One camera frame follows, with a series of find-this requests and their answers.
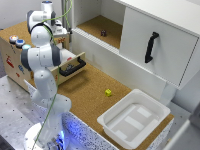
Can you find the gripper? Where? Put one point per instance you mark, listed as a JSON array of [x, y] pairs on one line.
[[60, 28]]

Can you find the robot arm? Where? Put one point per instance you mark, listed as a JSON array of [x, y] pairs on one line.
[[44, 80]]

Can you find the wooden drawer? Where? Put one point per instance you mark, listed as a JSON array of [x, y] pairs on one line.
[[63, 66]]

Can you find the purple block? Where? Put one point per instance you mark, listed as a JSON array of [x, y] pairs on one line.
[[103, 33]]

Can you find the wooden drawer box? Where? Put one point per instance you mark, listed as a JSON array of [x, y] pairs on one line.
[[13, 63]]

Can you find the yellow block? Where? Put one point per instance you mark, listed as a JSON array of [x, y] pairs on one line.
[[108, 92]]

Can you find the green button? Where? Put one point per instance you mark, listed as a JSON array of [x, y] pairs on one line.
[[26, 47]]

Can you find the blue button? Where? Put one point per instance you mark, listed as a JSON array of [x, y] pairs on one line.
[[20, 42]]

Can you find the red button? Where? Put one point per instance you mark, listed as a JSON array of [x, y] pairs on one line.
[[13, 38]]

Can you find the white cabinet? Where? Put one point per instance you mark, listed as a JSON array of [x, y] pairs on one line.
[[110, 63]]

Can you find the white sliding door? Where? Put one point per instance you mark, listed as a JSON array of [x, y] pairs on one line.
[[166, 50]]

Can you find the white plastic box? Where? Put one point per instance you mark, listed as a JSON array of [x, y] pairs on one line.
[[133, 120]]

